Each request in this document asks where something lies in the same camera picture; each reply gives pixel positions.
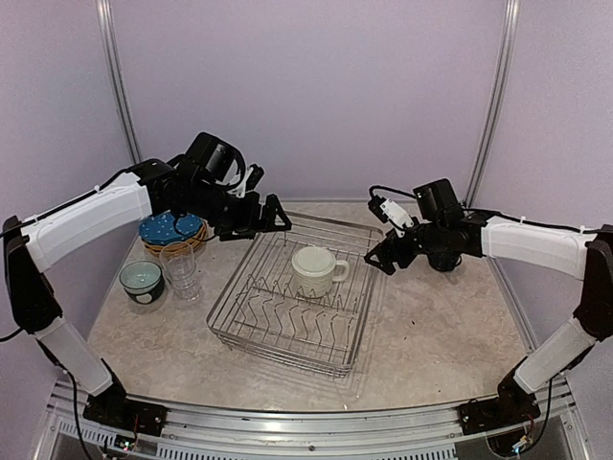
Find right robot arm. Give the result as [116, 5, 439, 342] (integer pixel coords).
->
[365, 210, 612, 426]

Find right aluminium frame post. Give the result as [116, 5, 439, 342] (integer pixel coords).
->
[464, 0, 521, 206]

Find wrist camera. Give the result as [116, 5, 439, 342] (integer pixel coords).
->
[176, 132, 264, 197]
[368, 178, 465, 238]

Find yellow polka dot plate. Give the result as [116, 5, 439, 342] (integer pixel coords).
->
[141, 237, 207, 258]
[141, 224, 208, 256]

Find blue polka dot plate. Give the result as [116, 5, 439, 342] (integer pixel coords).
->
[138, 212, 204, 246]

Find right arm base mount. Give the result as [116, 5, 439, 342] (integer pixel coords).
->
[458, 397, 541, 435]

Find metal wire dish rack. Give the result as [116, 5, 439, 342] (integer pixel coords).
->
[207, 212, 383, 378]

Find clear glass tumbler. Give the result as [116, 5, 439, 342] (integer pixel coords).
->
[159, 252, 196, 278]
[167, 275, 201, 302]

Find cream ribbed mug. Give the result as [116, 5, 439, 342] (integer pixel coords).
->
[290, 246, 351, 299]

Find teal and white bowl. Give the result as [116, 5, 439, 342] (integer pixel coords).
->
[124, 279, 166, 305]

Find dark blue mug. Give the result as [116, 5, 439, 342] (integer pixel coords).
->
[427, 253, 462, 272]

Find pale striped bowl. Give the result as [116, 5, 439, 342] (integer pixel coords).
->
[119, 261, 162, 295]

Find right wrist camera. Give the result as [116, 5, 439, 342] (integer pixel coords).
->
[368, 178, 465, 238]

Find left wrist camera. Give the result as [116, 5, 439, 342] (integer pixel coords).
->
[176, 132, 264, 197]

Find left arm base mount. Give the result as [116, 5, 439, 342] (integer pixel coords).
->
[83, 399, 168, 437]

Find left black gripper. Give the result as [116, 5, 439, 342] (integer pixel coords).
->
[187, 178, 292, 242]

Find aluminium front rail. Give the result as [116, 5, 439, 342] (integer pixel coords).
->
[33, 387, 590, 460]

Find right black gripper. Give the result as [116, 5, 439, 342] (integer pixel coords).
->
[365, 218, 446, 274]

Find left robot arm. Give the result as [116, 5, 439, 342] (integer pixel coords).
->
[1, 154, 292, 426]

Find aluminium frame post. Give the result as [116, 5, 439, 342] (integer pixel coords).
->
[464, 0, 521, 206]
[95, 0, 145, 164]

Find left aluminium frame post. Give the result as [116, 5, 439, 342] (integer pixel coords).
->
[95, 0, 145, 164]

